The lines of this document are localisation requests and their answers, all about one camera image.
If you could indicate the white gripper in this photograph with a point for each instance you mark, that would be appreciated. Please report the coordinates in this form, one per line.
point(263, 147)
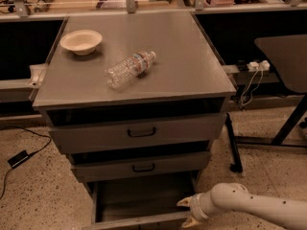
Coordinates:
point(195, 207)

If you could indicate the grey bottom drawer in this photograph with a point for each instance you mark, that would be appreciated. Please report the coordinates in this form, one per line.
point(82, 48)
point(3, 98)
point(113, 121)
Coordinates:
point(142, 203)

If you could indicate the grey drawer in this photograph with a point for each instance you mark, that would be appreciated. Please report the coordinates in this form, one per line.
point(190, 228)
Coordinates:
point(135, 167)
point(138, 133)
point(142, 203)

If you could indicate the grey middle drawer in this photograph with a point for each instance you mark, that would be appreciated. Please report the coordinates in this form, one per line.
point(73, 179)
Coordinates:
point(135, 167)

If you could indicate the grey drawer cabinet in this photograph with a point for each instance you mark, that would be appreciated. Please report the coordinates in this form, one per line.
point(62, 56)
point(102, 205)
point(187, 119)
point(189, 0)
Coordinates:
point(185, 79)

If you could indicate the grey top drawer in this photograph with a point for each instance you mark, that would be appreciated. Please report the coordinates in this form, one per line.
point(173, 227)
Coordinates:
point(138, 133)

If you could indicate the black table leg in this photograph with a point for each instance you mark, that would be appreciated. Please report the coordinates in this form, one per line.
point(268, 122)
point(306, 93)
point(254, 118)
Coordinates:
point(236, 166)

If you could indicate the clear plastic water bottle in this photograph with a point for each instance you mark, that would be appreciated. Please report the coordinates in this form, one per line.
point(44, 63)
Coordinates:
point(129, 68)

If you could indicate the white plugs on power strip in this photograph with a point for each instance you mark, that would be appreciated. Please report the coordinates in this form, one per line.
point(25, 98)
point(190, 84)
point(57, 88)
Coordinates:
point(263, 65)

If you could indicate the dark side table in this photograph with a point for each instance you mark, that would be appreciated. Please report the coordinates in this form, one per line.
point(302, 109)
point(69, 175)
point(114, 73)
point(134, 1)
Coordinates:
point(288, 55)

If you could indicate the white paper bowl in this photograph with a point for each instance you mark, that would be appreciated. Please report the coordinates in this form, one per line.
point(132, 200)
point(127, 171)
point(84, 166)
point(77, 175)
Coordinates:
point(81, 42)

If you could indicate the black power adapter with cable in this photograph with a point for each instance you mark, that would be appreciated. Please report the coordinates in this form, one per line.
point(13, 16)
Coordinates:
point(22, 156)

